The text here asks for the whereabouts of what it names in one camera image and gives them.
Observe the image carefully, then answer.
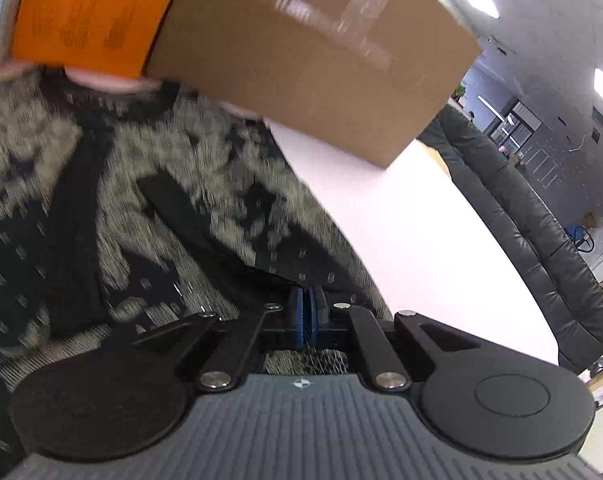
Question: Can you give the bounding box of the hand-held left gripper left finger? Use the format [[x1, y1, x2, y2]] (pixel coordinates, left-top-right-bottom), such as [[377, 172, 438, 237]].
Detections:
[[132, 285, 307, 393]]

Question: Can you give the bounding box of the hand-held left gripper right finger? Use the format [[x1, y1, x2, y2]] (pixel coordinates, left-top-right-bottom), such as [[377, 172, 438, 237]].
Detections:
[[306, 285, 482, 393]]

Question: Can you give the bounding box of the black beige lace patterned garment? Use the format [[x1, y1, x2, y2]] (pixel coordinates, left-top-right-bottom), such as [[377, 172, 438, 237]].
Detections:
[[0, 67, 397, 476]]

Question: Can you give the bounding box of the white mattress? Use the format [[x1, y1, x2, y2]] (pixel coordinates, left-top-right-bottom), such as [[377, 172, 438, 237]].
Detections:
[[0, 57, 559, 366]]

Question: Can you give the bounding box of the black leather sofa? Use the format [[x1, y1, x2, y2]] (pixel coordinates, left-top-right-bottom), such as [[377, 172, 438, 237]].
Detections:
[[416, 105, 603, 373]]

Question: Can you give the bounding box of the brown cardboard box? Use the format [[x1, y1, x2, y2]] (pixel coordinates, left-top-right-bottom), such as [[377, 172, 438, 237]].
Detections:
[[144, 0, 485, 168]]

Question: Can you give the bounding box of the orange cardboard box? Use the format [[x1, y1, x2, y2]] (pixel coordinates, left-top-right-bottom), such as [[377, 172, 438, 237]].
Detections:
[[12, 0, 192, 81]]

